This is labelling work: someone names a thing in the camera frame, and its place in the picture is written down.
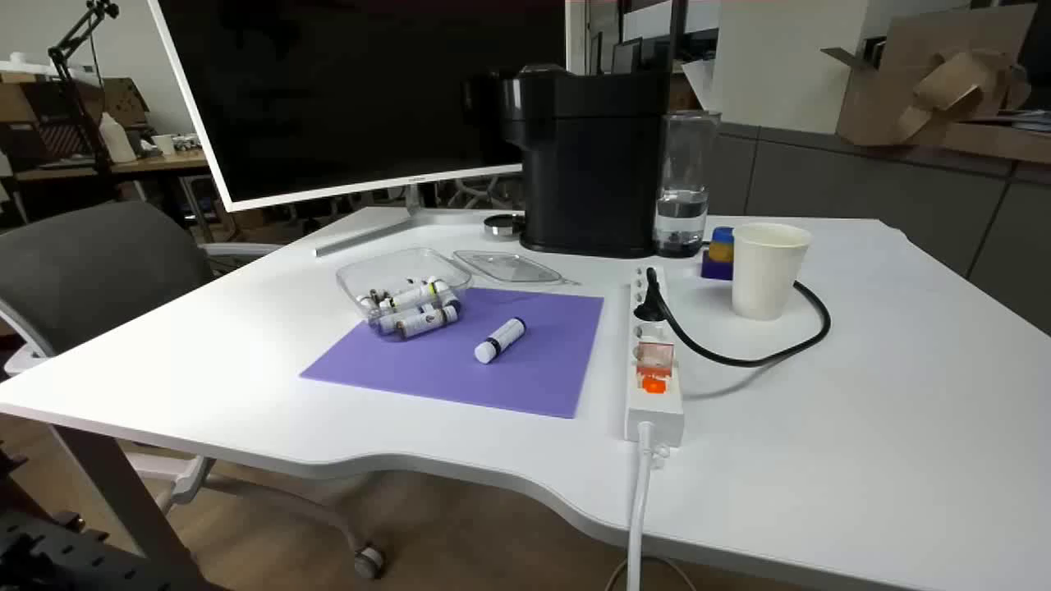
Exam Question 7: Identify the wooden background desk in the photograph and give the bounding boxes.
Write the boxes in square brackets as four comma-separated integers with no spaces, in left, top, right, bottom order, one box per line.
[0,149,214,223]

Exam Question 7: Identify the dark metal table leg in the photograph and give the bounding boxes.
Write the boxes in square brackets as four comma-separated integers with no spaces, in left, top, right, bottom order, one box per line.
[53,425,214,591]

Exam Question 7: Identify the white paper cup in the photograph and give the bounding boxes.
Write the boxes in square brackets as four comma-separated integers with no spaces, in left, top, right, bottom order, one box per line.
[728,221,813,321]

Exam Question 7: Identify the white tube with purple cap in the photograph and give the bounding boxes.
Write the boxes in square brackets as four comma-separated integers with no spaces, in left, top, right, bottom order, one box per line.
[364,297,403,338]

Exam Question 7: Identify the grey office chair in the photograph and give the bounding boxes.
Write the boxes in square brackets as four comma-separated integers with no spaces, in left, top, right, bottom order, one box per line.
[0,196,276,382]

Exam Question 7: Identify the large white-framed monitor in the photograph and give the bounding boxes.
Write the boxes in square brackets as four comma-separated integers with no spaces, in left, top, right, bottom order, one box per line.
[143,0,592,217]

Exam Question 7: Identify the silver monitor stand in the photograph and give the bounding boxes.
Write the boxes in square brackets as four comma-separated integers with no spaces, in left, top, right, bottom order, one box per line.
[308,184,440,263]

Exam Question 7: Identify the brown cardboard box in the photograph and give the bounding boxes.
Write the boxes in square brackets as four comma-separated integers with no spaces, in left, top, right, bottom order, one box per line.
[817,0,1051,166]

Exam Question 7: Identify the clear plastic lid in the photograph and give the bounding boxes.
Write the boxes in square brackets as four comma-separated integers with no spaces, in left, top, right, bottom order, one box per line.
[448,245,585,293]

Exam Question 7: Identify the thin white cable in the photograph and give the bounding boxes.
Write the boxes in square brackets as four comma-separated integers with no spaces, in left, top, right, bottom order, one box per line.
[679,359,776,404]

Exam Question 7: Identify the black power cable with plug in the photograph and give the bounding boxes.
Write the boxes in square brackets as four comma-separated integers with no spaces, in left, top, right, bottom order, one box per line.
[633,266,834,372]

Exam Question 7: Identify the white tube with purple band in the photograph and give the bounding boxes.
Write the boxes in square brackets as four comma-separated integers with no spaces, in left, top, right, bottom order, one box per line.
[469,313,533,368]

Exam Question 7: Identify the black perforated rack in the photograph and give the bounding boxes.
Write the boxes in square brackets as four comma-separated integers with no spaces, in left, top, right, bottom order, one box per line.
[0,507,167,591]

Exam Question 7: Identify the thick white power strip cable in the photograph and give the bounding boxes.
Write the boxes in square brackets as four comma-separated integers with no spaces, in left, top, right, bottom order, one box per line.
[621,420,664,591]

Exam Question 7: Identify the white board panel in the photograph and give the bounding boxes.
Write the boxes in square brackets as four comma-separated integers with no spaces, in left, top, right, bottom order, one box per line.
[711,0,879,137]

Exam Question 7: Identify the white tube with green band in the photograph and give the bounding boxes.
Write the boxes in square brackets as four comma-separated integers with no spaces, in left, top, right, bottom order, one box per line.
[364,277,460,315]

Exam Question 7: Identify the black coffee machine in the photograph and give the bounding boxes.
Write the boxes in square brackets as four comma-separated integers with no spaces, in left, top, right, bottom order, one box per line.
[494,63,673,259]

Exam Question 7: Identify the blue yellow toy block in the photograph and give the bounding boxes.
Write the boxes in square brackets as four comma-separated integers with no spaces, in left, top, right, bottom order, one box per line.
[698,223,738,282]

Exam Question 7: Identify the purple mat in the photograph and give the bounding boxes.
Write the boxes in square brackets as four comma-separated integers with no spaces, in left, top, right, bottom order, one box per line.
[298,286,606,420]

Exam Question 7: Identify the brown shelf boxes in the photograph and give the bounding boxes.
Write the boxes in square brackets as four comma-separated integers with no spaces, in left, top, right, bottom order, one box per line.
[0,71,152,166]

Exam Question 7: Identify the white leg with caster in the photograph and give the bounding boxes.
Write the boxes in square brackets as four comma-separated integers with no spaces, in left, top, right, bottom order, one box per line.
[157,452,390,584]

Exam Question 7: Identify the clear plastic container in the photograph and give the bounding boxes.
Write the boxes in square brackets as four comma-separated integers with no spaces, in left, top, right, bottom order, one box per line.
[332,245,477,345]

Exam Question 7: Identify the white power strip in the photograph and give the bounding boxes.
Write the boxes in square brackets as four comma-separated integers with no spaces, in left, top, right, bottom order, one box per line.
[621,263,690,449]

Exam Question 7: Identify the grey cabinet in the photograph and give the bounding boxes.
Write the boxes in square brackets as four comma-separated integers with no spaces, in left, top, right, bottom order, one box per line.
[698,118,1051,330]

